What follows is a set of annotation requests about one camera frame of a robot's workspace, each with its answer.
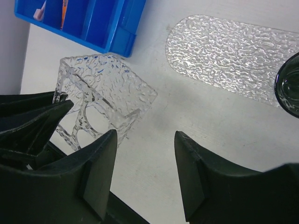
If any orange toothpaste tube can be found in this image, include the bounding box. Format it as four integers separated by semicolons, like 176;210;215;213
60;0;68;30

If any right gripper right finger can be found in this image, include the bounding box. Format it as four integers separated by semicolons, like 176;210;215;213
174;131;299;224

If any clear brown-banded cup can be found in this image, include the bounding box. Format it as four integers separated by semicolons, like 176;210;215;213
274;53;299;118

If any clear textured oval tray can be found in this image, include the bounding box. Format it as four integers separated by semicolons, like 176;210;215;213
165;14;299;107

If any clear acrylic toothbrush holder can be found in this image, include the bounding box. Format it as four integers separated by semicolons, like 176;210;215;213
53;54;157;152

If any blue plastic bin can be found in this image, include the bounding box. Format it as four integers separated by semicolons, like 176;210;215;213
14;0;146;57

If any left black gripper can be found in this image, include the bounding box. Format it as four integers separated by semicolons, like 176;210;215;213
0;91;74;170

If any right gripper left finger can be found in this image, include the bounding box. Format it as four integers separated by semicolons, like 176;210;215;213
0;129;117;224

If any pink toothpaste tube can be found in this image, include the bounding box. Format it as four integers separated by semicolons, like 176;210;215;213
33;0;47;21

